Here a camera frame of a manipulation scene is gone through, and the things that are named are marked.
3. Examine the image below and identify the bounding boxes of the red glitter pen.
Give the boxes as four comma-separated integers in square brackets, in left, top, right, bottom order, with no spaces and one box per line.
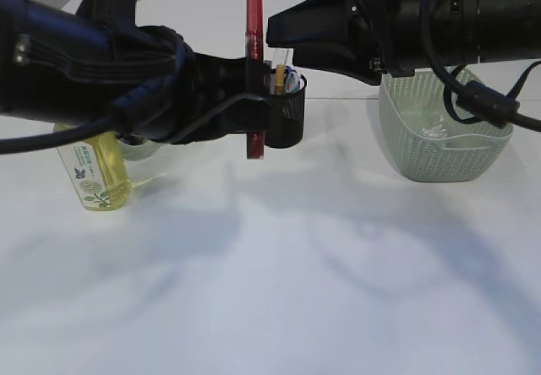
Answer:
[245,0,268,160]

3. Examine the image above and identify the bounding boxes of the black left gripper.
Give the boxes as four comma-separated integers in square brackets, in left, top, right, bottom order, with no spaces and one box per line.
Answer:
[126,26,271,145]

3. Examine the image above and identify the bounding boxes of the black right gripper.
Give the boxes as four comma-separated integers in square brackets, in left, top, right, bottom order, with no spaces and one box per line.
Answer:
[266,0,414,86]

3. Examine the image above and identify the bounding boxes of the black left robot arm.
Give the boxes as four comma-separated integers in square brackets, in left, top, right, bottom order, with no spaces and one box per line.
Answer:
[1,0,271,155]

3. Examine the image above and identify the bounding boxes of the green wavy glass bowl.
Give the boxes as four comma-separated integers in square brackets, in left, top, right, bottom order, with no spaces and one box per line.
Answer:
[117,137,163,161]

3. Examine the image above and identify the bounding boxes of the yellow tea bottle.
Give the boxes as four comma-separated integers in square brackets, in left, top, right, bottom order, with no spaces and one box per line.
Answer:
[57,132,132,211]

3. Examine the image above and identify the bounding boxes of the green woven plastic basket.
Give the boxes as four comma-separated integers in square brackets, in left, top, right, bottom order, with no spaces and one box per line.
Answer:
[379,71,513,183]

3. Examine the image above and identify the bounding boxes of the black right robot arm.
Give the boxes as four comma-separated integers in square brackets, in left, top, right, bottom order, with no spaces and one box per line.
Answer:
[246,0,540,131]

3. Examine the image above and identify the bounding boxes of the gold glitter pen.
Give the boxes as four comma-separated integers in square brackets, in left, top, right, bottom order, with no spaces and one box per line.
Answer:
[275,64,287,95]

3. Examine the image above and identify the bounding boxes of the blue scissors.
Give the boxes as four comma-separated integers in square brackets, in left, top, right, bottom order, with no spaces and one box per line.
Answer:
[284,66,302,94]

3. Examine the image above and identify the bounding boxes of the clear plastic ruler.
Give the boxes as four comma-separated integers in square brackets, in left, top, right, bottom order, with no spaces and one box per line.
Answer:
[272,48,292,68]

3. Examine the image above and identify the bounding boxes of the black mesh pen holder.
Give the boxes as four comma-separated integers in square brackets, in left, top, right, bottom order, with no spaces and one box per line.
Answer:
[265,68,307,149]

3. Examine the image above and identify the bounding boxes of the clear plastic sheet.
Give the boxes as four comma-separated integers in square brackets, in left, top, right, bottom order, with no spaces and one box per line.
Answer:
[420,113,448,139]

